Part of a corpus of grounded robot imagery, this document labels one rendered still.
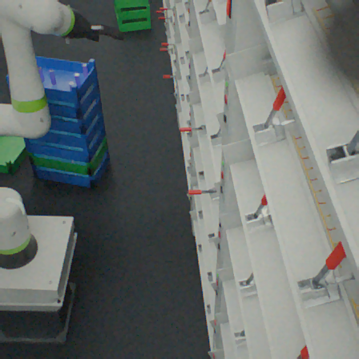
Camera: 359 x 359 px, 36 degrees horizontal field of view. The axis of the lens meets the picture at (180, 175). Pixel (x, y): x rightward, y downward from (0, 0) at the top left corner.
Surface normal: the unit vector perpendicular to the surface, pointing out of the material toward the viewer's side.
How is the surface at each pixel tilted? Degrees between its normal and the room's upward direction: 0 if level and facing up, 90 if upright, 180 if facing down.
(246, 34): 90
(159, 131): 0
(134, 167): 0
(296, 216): 17
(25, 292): 90
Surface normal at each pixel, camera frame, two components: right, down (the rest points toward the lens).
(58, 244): 0.02, -0.71
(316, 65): -0.31, -0.66
